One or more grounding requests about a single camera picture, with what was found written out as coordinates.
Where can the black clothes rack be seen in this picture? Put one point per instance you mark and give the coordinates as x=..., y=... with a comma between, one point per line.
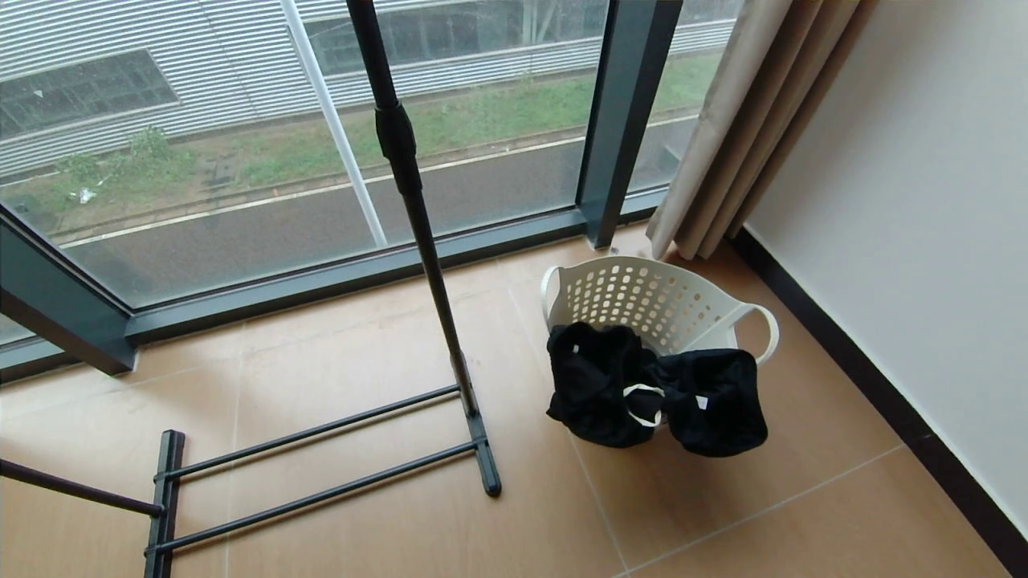
x=401, y=152

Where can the white laundry basket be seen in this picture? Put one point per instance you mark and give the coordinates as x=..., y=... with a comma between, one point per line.
x=642, y=297

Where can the heap of black clothes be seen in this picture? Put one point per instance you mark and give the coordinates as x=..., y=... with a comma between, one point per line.
x=594, y=385

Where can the beige curtain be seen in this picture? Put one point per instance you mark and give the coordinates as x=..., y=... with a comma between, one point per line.
x=763, y=104

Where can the window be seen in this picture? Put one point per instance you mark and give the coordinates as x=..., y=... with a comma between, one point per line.
x=241, y=120

